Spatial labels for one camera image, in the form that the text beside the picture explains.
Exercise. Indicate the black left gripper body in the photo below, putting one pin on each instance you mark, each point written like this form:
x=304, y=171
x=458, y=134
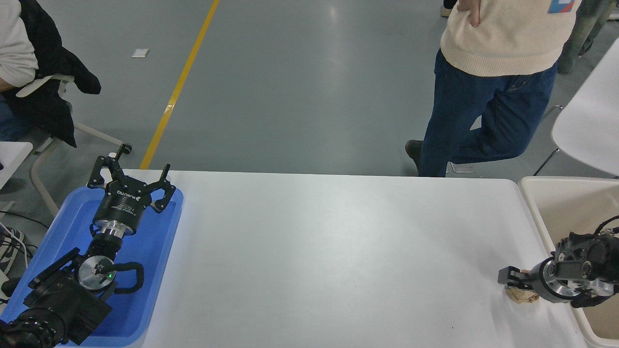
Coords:
x=122, y=204

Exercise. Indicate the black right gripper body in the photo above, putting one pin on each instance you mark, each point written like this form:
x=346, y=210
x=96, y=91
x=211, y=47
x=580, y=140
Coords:
x=537, y=280

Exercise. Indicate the tan paper ball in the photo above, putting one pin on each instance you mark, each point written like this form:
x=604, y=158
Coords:
x=524, y=296

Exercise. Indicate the seated person's forearm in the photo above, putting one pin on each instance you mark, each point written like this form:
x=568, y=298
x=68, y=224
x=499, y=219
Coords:
x=5, y=85

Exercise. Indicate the standing person's hand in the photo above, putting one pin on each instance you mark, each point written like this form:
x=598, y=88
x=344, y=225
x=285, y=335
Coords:
x=474, y=9

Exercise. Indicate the blue plastic tray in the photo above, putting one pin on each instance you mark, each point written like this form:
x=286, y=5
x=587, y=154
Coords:
x=154, y=251

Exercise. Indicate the small white side table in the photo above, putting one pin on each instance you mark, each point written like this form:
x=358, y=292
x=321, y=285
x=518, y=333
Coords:
x=12, y=157

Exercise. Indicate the large pale bin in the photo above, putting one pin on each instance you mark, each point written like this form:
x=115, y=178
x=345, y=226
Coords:
x=570, y=203

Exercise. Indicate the black jacket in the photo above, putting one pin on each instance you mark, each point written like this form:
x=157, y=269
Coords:
x=46, y=87

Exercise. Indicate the white office chair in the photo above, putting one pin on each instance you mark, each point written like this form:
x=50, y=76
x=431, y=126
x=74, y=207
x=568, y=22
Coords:
x=41, y=83

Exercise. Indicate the black and white sneaker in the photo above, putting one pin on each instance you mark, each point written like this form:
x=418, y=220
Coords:
x=12, y=246

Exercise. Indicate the metal floor plate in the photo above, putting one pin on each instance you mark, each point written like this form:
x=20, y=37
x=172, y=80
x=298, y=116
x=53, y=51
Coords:
x=463, y=167

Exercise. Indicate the seated person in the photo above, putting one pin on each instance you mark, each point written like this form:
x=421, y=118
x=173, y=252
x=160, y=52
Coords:
x=14, y=43

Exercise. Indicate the white shell chair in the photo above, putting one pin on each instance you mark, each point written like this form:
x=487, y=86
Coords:
x=595, y=125

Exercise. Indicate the standing person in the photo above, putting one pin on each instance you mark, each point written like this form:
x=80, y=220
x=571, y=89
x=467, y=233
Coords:
x=503, y=43

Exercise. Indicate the person with tan shoes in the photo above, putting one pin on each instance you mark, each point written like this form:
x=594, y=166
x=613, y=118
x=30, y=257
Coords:
x=446, y=11

